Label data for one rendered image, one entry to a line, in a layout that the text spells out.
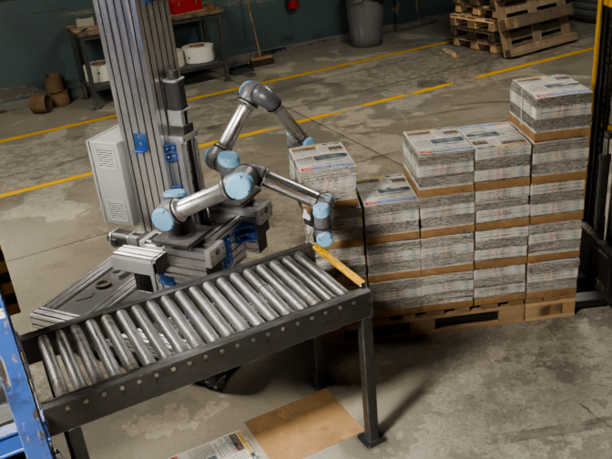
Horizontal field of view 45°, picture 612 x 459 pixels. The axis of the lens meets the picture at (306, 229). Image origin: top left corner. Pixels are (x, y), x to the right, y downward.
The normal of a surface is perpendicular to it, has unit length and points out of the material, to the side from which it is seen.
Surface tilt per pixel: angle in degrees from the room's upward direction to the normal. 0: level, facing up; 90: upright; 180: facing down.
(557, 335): 0
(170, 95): 90
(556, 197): 90
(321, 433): 0
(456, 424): 0
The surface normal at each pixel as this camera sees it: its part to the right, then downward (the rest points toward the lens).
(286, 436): -0.09, -0.89
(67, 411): 0.47, 0.36
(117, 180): -0.44, 0.43
